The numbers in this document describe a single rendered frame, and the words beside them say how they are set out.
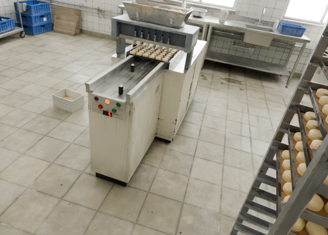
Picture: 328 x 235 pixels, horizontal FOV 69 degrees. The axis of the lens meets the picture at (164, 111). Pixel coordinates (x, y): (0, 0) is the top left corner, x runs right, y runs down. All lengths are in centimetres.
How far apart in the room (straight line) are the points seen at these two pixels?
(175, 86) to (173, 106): 21
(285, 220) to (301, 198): 8
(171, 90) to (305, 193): 174
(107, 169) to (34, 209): 57
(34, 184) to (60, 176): 20
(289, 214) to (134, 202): 150
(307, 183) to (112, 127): 137
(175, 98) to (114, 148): 76
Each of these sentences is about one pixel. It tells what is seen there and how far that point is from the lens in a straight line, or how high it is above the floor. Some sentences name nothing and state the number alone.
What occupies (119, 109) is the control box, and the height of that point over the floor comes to 78.
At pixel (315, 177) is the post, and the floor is 128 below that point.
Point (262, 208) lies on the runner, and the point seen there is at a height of 68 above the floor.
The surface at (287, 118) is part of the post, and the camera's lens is 103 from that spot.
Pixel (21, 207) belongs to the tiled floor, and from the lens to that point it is 213.
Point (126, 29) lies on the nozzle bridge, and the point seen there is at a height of 109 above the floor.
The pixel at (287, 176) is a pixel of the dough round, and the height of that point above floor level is 106.
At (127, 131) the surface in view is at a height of 60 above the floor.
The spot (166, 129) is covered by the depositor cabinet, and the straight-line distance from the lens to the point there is 243.
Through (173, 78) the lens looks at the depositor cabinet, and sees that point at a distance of 217.
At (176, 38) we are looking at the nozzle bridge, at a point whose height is 110.
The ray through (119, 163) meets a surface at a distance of 193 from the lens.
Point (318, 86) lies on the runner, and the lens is 99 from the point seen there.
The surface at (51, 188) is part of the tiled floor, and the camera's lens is 219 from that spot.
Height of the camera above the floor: 161
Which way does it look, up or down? 31 degrees down
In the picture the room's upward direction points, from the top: 8 degrees clockwise
